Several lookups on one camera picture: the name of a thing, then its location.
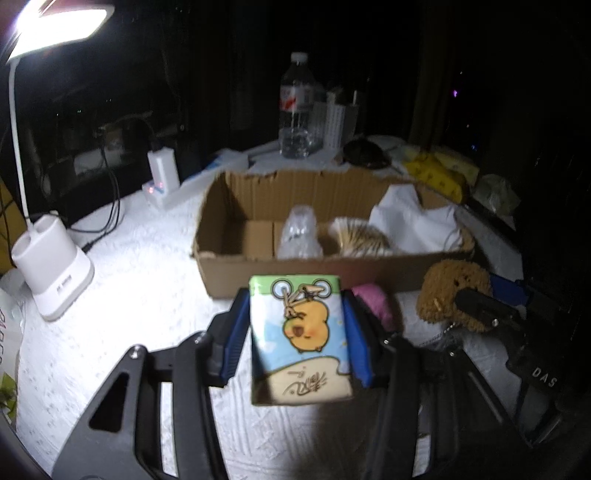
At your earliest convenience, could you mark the black mouse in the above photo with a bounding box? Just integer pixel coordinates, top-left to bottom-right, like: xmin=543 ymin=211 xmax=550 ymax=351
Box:
xmin=342 ymin=138 xmax=393 ymax=169

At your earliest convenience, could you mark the brown plush toy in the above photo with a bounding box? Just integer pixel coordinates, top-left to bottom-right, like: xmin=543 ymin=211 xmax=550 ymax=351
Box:
xmin=417 ymin=259 xmax=492 ymax=334

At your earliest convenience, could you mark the clear plastic bag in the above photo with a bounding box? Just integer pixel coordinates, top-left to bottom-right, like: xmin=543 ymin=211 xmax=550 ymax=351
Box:
xmin=277 ymin=205 xmax=324 ymax=259

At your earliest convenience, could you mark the brown striped cloth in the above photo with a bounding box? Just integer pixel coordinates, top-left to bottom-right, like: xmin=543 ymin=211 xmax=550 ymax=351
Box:
xmin=330 ymin=217 xmax=394 ymax=258

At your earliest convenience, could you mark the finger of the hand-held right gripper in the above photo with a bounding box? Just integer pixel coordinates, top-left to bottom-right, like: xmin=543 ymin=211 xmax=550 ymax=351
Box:
xmin=455 ymin=288 xmax=525 ymax=334
xmin=489 ymin=272 xmax=537 ymax=319

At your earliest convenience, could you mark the white charger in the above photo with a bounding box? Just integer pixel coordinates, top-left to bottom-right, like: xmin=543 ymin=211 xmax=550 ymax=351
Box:
xmin=148 ymin=148 xmax=181 ymax=195

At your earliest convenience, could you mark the cartoon chick tissue pack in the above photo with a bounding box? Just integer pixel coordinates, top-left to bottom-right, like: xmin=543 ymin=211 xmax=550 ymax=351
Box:
xmin=248 ymin=273 xmax=354 ymax=407

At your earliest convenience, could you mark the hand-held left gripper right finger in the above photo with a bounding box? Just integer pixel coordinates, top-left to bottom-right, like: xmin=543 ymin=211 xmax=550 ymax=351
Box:
xmin=342 ymin=291 xmax=541 ymax=480

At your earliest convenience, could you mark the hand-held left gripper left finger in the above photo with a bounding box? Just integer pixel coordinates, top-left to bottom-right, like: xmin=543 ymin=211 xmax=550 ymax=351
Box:
xmin=51 ymin=288 xmax=252 ymax=480

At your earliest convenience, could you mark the white desk lamp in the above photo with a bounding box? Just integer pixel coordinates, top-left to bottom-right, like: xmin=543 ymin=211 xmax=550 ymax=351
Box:
xmin=0 ymin=0 xmax=116 ymax=322

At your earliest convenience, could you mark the pale tissue pack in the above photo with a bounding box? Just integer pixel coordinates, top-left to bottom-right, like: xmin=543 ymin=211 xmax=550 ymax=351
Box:
xmin=434 ymin=148 xmax=481 ymax=184

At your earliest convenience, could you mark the yellow tissue pack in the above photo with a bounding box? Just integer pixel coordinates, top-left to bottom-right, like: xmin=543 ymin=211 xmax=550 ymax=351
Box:
xmin=402 ymin=152 xmax=467 ymax=202

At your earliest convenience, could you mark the black cable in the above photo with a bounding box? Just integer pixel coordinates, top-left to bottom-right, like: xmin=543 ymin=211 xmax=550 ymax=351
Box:
xmin=69 ymin=152 xmax=126 ymax=252

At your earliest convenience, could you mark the white printed plastic bag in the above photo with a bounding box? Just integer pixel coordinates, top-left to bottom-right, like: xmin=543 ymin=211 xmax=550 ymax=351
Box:
xmin=0 ymin=272 xmax=25 ymax=418

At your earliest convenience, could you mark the white crumpled plastic bag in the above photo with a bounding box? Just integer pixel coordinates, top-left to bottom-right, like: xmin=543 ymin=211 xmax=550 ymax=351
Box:
xmin=473 ymin=174 xmax=521 ymax=216

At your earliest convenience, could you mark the cardboard box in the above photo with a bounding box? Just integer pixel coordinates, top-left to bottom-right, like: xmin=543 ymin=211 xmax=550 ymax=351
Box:
xmin=191 ymin=168 xmax=476 ymax=301

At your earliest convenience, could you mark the white power strip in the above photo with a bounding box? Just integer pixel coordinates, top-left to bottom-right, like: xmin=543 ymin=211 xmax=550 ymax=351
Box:
xmin=142 ymin=182 xmax=186 ymax=212

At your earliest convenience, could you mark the pink soft cloth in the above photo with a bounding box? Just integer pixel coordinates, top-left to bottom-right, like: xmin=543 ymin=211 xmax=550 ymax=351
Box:
xmin=352 ymin=284 xmax=398 ymax=330

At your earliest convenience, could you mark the white embossed tablecloth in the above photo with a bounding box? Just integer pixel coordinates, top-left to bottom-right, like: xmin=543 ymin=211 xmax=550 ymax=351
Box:
xmin=14 ymin=134 xmax=527 ymax=480

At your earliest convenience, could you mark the clear water bottle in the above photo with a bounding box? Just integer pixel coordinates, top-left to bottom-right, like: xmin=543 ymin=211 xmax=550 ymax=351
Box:
xmin=278 ymin=52 xmax=317 ymax=160

